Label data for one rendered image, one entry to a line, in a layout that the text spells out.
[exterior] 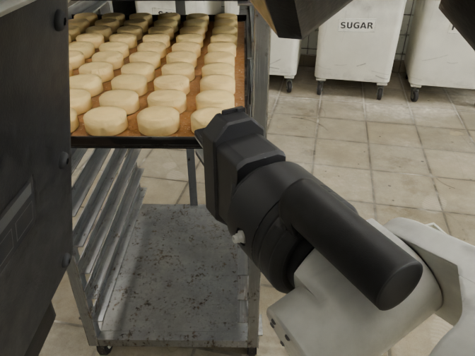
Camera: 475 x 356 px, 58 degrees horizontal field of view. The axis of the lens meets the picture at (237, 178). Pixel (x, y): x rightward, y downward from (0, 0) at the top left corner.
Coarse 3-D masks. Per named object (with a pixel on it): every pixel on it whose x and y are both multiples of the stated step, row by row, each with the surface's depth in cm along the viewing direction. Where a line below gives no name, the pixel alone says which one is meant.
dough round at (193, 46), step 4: (176, 44) 74; (180, 44) 74; (184, 44) 74; (188, 44) 74; (192, 44) 74; (196, 44) 74; (172, 48) 73; (176, 48) 73; (180, 48) 73; (184, 48) 73; (188, 48) 73; (192, 48) 73; (196, 48) 73; (200, 48) 74; (196, 52) 73; (200, 52) 75
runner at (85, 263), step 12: (132, 156) 154; (132, 168) 147; (120, 180) 141; (120, 192) 135; (108, 204) 128; (108, 216) 125; (96, 228) 118; (108, 228) 120; (96, 240) 116; (84, 252) 109; (96, 252) 112; (84, 264) 108
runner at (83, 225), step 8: (112, 152) 133; (120, 152) 138; (112, 160) 132; (120, 160) 134; (104, 168) 125; (112, 168) 130; (104, 176) 124; (112, 176) 126; (96, 184) 118; (104, 184) 122; (96, 192) 117; (104, 192) 119; (88, 200) 112; (96, 200) 116; (104, 200) 116; (88, 208) 112; (96, 208) 113; (80, 216) 106; (88, 216) 110; (96, 216) 110; (80, 224) 106; (88, 224) 108; (80, 232) 105; (88, 232) 105; (80, 240) 102
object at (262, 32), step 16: (256, 16) 72; (256, 32) 73; (256, 48) 75; (256, 64) 76; (256, 80) 78; (256, 96) 80; (256, 112) 82; (256, 272) 105; (256, 288) 108; (256, 304) 111; (256, 320) 115; (256, 336) 118
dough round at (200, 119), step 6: (204, 108) 52; (210, 108) 52; (216, 108) 52; (222, 108) 52; (192, 114) 50; (198, 114) 50; (204, 114) 50; (210, 114) 50; (192, 120) 49; (198, 120) 49; (204, 120) 49; (210, 120) 49; (192, 126) 50; (198, 126) 49; (204, 126) 48
